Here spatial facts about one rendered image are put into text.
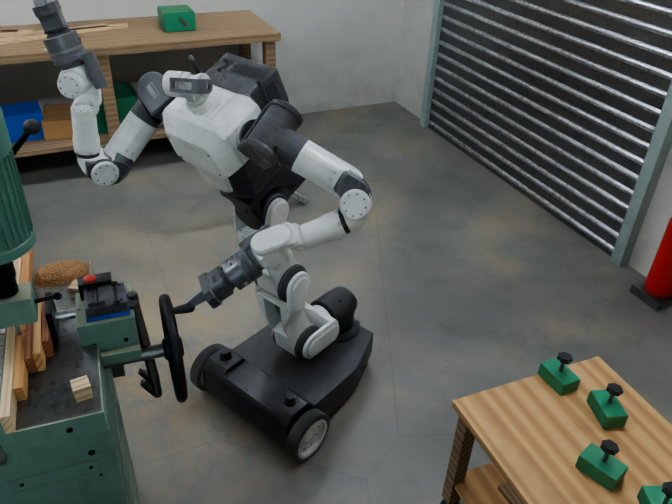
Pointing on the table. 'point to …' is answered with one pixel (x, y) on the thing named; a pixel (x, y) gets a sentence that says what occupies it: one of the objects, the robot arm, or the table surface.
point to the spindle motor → (12, 204)
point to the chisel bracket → (19, 307)
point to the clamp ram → (57, 318)
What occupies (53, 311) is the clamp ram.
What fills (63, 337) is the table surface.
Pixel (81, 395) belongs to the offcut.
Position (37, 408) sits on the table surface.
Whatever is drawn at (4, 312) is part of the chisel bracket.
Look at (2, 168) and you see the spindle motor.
